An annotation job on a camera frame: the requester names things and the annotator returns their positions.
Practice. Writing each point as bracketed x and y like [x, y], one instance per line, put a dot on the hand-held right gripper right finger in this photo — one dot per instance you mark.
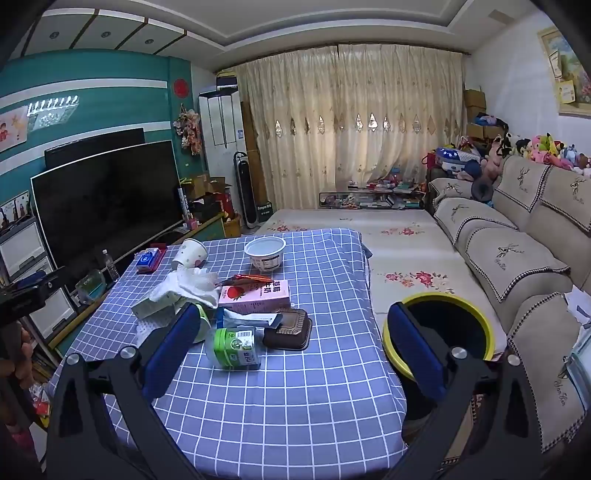
[415, 350]

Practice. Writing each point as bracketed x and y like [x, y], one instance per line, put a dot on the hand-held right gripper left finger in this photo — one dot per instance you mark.
[171, 350]

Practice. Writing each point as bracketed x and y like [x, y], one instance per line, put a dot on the white foam net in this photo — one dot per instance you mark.
[150, 330]

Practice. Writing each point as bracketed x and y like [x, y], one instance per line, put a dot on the yellow-rimmed black trash bin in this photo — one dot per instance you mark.
[461, 318]

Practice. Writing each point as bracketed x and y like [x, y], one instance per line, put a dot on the clear green-label bottle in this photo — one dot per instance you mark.
[233, 348]

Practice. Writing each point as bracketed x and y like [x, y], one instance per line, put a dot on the blue and white wrapper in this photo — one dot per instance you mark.
[249, 318]

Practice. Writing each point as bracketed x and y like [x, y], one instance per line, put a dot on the white printed paper cup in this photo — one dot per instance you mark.
[189, 254]

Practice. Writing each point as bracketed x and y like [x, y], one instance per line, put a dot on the pink milk carton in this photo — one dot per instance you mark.
[254, 295]

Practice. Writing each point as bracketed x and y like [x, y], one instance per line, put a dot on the red snack wrapper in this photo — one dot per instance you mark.
[244, 279]

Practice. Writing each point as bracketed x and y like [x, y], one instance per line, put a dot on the brown plastic tray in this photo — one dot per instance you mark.
[288, 330]

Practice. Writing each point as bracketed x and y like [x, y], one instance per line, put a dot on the white plastic bowl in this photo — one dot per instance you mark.
[265, 254]

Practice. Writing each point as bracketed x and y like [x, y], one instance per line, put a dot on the person's left hand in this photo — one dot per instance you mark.
[23, 355]

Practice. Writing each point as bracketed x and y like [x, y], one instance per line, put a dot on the white drawer unit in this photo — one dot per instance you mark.
[21, 249]

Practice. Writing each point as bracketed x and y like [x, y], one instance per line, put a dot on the shelf of books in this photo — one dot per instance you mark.
[39, 369]

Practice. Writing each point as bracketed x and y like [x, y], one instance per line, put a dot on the framed photo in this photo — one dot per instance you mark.
[16, 210]

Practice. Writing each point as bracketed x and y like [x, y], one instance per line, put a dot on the clear water bottle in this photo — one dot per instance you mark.
[111, 266]

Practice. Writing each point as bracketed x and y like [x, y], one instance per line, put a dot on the blue tissue pack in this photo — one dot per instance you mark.
[147, 260]

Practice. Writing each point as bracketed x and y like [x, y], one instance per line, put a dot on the red flat box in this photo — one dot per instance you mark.
[161, 254]

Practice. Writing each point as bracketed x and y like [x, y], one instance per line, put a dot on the floral white mattress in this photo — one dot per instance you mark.
[406, 249]

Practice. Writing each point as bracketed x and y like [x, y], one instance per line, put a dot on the large black television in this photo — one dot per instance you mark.
[106, 207]

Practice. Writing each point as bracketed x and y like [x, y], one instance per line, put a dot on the blue checked tablecloth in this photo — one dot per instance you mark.
[300, 392]

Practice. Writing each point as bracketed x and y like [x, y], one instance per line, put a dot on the green television cabinet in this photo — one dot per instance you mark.
[207, 228]

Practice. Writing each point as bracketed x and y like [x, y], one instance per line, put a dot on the beige sofa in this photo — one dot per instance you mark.
[517, 263]

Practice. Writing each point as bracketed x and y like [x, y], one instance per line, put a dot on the yellow small bin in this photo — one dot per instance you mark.
[232, 227]

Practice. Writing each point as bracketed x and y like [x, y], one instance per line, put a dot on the cluttered glass coffee table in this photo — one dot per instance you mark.
[369, 198]

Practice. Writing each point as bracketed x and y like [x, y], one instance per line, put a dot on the clear plastic folder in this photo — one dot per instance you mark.
[581, 374]

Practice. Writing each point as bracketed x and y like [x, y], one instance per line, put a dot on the white loose papers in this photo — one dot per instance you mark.
[579, 307]

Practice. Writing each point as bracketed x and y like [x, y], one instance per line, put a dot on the open cardboard box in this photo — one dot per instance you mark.
[210, 184]

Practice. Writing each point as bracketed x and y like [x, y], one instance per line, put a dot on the dark grey round hat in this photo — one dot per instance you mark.
[482, 190]

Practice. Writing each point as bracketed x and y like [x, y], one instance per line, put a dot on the black tower fan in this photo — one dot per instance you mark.
[245, 189]

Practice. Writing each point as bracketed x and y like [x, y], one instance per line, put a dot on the blue cap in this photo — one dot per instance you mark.
[471, 168]

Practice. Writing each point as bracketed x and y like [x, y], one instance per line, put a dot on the star print blue bag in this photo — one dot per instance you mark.
[452, 159]

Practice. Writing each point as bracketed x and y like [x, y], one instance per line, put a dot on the pink plush doll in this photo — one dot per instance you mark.
[490, 161]

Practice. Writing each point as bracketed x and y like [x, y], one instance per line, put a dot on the hanging flower ornament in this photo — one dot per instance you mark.
[188, 129]

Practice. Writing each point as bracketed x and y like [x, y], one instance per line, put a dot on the beige embroidered curtain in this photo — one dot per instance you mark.
[346, 129]

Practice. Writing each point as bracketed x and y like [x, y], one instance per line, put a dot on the pile of plush toys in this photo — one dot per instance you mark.
[549, 147]

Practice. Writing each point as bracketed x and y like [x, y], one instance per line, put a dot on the stack of cardboard boxes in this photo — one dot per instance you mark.
[475, 110]

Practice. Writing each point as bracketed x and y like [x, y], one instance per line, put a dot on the framed flower painting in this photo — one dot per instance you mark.
[570, 69]

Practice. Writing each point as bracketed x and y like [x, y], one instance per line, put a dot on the children's wall poster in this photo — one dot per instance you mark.
[13, 128]

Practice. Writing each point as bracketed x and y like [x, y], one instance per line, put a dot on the red round wall ornament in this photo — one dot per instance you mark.
[181, 87]

